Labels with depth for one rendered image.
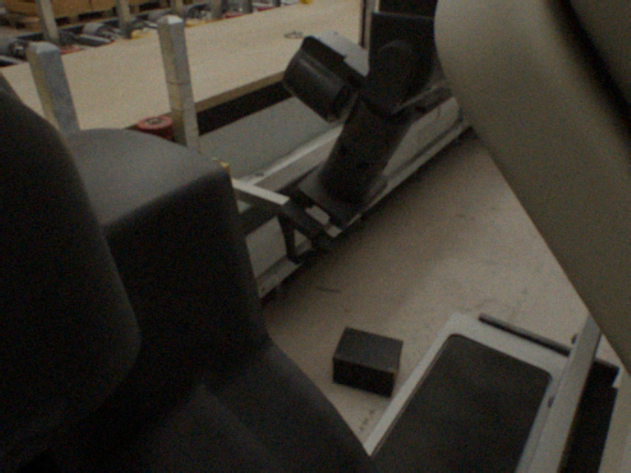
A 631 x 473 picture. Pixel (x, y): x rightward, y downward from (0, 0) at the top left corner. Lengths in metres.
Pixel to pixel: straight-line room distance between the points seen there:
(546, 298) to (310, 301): 0.94
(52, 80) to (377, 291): 1.53
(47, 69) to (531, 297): 1.88
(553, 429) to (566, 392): 0.03
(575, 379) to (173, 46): 0.88
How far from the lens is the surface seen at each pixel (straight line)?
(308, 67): 0.50
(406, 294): 2.11
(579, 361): 0.34
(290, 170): 1.43
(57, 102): 0.91
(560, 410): 0.30
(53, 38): 2.17
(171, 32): 1.03
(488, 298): 2.17
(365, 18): 1.62
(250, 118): 1.56
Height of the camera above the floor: 1.32
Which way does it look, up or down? 33 degrees down
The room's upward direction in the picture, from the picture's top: straight up
